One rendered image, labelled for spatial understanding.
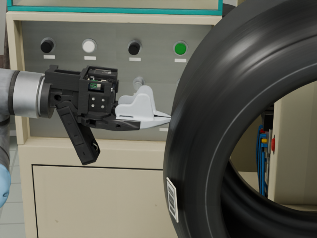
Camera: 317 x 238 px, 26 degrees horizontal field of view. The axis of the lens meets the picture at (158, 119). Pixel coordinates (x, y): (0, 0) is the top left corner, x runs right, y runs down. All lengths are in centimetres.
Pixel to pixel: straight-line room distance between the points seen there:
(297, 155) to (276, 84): 52
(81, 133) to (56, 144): 77
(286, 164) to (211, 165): 48
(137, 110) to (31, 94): 17
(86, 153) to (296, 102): 48
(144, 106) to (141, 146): 78
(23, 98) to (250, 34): 38
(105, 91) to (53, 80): 9
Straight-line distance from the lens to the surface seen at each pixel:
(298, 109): 144
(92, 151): 116
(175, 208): 107
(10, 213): 340
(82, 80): 109
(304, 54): 97
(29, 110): 113
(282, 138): 146
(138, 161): 188
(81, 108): 111
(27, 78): 113
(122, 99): 115
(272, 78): 98
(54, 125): 193
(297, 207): 153
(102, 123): 111
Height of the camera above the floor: 170
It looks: 23 degrees down
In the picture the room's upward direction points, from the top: straight up
